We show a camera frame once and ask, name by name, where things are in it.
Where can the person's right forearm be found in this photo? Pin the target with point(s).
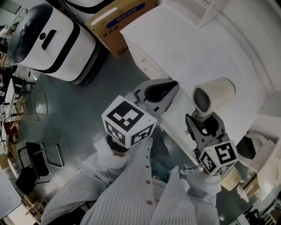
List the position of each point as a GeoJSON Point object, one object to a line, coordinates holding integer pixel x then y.
{"type": "Point", "coordinates": [202, 186]}

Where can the brown cardboard box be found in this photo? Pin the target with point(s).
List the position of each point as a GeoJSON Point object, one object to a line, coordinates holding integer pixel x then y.
{"type": "Point", "coordinates": [114, 24]}

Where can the white and black service robot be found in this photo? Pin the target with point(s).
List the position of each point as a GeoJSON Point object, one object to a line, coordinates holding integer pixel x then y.
{"type": "Point", "coordinates": [55, 41]}
{"type": "Point", "coordinates": [87, 6]}

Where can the cream hair dryer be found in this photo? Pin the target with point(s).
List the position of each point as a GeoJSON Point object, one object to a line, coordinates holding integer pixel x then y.
{"type": "Point", "coordinates": [219, 92]}

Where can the person's leg in jeans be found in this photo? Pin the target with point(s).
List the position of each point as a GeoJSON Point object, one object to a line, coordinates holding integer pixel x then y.
{"type": "Point", "coordinates": [161, 153]}

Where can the person's left forearm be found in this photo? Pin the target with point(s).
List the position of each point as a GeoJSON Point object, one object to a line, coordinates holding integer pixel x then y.
{"type": "Point", "coordinates": [103, 167]}

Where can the striped button shirt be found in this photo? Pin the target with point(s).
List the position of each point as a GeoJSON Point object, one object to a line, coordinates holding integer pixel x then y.
{"type": "Point", "coordinates": [131, 193]}

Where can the black chair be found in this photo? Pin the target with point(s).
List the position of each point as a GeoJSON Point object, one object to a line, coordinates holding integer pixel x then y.
{"type": "Point", "coordinates": [33, 167]}

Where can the clear curved glass stand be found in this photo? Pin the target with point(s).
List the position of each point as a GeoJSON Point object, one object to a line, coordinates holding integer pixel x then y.
{"type": "Point", "coordinates": [38, 105]}

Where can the white desk with drawer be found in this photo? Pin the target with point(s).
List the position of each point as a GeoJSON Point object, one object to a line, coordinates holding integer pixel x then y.
{"type": "Point", "coordinates": [186, 44]}

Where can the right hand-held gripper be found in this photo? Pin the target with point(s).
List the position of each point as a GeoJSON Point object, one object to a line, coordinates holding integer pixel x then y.
{"type": "Point", "coordinates": [219, 156]}

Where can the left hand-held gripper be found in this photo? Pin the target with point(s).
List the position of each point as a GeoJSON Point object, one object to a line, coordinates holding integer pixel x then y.
{"type": "Point", "coordinates": [129, 118]}

